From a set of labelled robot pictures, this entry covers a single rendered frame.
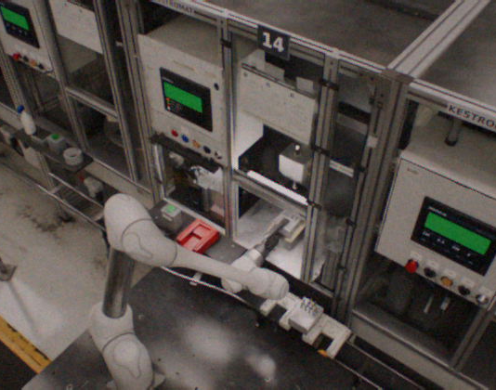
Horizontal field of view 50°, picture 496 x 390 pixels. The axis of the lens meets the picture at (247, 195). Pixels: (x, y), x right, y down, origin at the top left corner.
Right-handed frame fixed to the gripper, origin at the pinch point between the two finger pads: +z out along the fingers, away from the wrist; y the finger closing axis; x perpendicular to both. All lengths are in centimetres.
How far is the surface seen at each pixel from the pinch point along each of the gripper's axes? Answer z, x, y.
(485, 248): -17, -81, 62
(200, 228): -20.1, 33.0, -5.3
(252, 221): 1.3, 18.4, -9.4
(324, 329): -25.8, -39.6, -13.8
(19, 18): -17, 140, 66
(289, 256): -5.8, -8.1, -9.4
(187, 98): -17, 37, 65
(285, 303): -26.2, -20.0, -11.8
